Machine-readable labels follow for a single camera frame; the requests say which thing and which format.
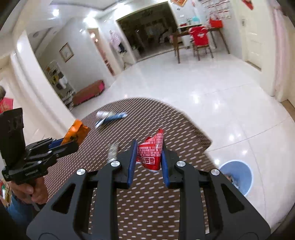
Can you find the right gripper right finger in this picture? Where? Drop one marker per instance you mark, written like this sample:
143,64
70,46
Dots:
210,206

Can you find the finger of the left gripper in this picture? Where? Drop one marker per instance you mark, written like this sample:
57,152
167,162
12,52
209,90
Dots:
55,143

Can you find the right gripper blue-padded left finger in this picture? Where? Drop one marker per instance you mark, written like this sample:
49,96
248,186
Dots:
85,207

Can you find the orange snack packet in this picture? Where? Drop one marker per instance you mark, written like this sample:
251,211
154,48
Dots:
76,133

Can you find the red patterned snack packet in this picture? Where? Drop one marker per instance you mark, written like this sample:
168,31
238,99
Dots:
150,151

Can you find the light blue trash bin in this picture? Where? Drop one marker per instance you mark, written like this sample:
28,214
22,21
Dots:
240,173

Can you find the person's left hand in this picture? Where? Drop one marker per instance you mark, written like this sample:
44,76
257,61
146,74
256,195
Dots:
28,194

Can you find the person's jeans leg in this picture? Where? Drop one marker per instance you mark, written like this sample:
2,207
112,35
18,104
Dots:
21,213

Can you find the blue silver wrapper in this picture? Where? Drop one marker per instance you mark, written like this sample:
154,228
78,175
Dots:
107,117

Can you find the brown dotted tablecloth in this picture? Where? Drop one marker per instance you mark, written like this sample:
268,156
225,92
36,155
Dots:
148,210

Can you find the small silver foil wrapper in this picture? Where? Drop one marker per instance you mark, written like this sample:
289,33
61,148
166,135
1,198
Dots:
112,152

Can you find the red storage bench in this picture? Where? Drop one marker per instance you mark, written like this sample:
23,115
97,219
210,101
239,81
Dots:
89,92

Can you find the white shelf rack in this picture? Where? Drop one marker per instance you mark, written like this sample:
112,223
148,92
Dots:
60,84

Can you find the dark glass doorway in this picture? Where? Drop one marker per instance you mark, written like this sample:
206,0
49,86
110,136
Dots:
150,30

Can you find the dark wooden dining table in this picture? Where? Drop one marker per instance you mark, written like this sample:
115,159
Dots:
176,35

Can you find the red covered wooden chair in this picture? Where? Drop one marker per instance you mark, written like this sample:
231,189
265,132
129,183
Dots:
199,40

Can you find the red bag on table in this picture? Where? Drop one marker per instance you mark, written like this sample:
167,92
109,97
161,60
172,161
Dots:
216,23

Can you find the pink hanging curtain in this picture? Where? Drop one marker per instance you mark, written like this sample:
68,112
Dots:
283,56

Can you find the framed wall picture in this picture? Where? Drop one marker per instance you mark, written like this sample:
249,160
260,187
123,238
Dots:
66,52

